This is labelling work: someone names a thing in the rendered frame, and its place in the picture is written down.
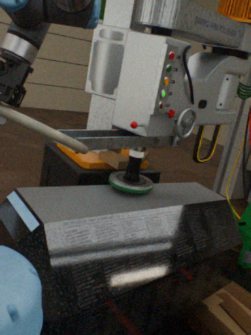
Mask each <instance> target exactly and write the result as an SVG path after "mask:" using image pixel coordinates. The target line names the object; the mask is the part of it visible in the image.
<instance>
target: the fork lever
mask: <svg viewBox="0 0 251 335"><path fill-rule="evenodd" d="M57 131H59V132H61V133H64V134H65V135H68V137H70V138H73V139H75V140H77V141H79V142H81V143H83V144H85V145H86V146H87V147H88V150H105V149H126V148H139V147H160V146H171V145H172V143H173V138H174V137H175V135H166V137H147V138H145V137H142V136H138V137H130V136H131V134H130V132H129V131H126V130H57ZM54 142H56V141H54ZM56 143H58V142H56ZM176 143H177V146H179V144H181V140H180V139H179V140H177V142H176ZM58 144H60V143H58ZM60 145H61V144H60ZM61 146H63V147H66V146H64V145H61ZM66 148H68V147H66ZM68 149H70V148H68ZM71 150H73V149H71ZM73 151H75V150H73Z"/></svg>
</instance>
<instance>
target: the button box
mask: <svg viewBox="0 0 251 335"><path fill-rule="evenodd" d="M178 48H179V47H177V46H173V45H169V44H167V43H163V46H162V47H161V53H160V57H159V63H158V70H157V74H156V80H155V84H154V87H153V92H152V98H151V102H150V108H149V112H148V114H151V115H163V114H165V108H166V104H167V98H168V94H169V88H170V84H171V78H172V77H173V71H174V68H175V62H176V55H177V51H178ZM171 51H174V53H175V57H174V58H173V60H172V61H170V60H169V53H170V52H171ZM169 64H170V65H172V71H170V73H167V72H166V68H167V65H169ZM166 77H168V78H169V83H168V85H167V86H164V84H163V81H164V79H165V78H166ZM162 90H166V96H165V97H164V98H161V91H162ZM160 102H163V108H162V110H159V109H158V105H159V103H160Z"/></svg>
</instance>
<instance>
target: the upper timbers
mask: <svg viewBox="0 0 251 335"><path fill-rule="evenodd" d="M225 292H227V291H226V290H224V289H220V290H219V291H216V292H215V294H220V293H225ZM227 293H228V292H227ZM228 295H230V294H229V293H228ZM230 297H232V298H233V299H234V301H236V303H238V304H239V305H240V307H242V308H243V310H245V311H246V312H247V314H249V316H251V311H250V310H249V309H248V308H247V307H246V306H243V304H242V303H240V302H239V301H238V300H236V299H235V297H233V296H232V295H230ZM190 311H191V312H193V313H194V314H195V316H196V317H197V318H198V319H200V320H201V321H202V323H203V324H204V325H205V326H207V327H208V329H209V330H210V331H211V332H212V333H214V335H247V334H246V333H245V331H243V330H242V329H241V328H240V327H239V326H238V324H236V322H235V321H234V320H233V319H232V318H231V317H230V316H229V315H228V314H227V312H226V311H225V310H224V309H222V308H221V306H220V305H217V306H214V307H212V308H210V309H207V308H206V307H205V306H204V305H203V304H202V303H198V304H196V305H195V306H193V307H191V308H190Z"/></svg>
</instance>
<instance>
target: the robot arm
mask: <svg viewBox="0 0 251 335"><path fill-rule="evenodd" d="M0 7H1V8H2V9H3V10H4V11H5V12H6V13H7V15H9V16H10V18H11V19H12V21H11V23H10V25H9V29H8V31H7V32H6V33H5V37H4V39H3V41H2V43H1V46H0V49H1V51H2V53H1V55H0V56H1V58H2V59H4V60H6V62H3V61H2V60H0V103H2V102H1V101H4V102H5V103H6V104H7V105H10V106H14V107H18V108H20V105H21V102H22V100H23V98H24V97H25V94H26V92H27V90H25V88H24V87H23V85H24V83H25V82H26V80H27V76H28V74H29V73H31V74H32V72H33V68H31V67H30V65H32V64H33V61H34V60H35V58H36V57H37V53H38V51H39V49H40V47H41V45H42V42H43V40H44V38H45V37H46V34H47V33H48V29H49V27H50V25H51V23H52V24H57V25H63V26H73V27H82V28H83V29H95V28H96V27H97V25H98V22H99V14H100V9H101V0H0ZM22 94H23V96H22ZM21 97H22V99H21ZM20 99H21V101H20ZM19 101H20V104H19ZM2 104H3V103H2ZM42 321H43V314H42V297H41V282H40V279H39V276H38V273H37V271H36V269H35V268H34V267H33V266H32V264H31V263H30V261H28V259H26V258H25V257H23V256H22V255H21V254H20V253H18V252H16V251H14V250H12V249H9V248H8V247H5V246H0V335H40V331H41V330H42Z"/></svg>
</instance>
